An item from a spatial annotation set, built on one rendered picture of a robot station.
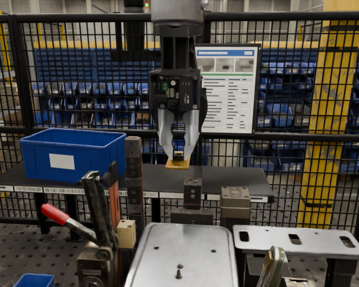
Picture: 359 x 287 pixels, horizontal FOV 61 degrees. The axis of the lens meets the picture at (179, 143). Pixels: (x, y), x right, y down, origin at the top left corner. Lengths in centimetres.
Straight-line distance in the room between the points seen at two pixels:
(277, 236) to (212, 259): 19
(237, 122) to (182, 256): 54
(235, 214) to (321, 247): 22
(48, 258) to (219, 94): 86
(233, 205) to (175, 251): 21
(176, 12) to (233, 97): 66
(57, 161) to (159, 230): 42
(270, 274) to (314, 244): 27
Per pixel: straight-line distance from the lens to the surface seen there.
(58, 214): 65
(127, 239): 71
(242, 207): 85
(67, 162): 101
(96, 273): 66
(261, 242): 78
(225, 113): 107
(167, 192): 93
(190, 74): 43
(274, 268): 56
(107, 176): 57
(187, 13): 44
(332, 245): 83
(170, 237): 77
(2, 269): 131
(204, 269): 69
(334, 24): 115
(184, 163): 51
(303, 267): 124
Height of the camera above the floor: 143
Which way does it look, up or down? 17 degrees down
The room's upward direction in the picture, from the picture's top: straight up
